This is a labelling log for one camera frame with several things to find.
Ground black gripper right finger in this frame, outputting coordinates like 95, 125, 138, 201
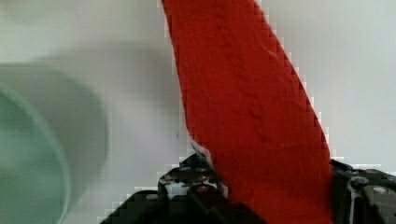
330, 160, 396, 224

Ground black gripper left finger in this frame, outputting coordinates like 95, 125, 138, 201
100, 154, 266, 224

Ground red felt ketchup bottle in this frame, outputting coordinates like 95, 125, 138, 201
162, 0, 332, 224

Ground green round bowl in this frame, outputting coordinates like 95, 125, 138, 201
1, 63, 108, 224

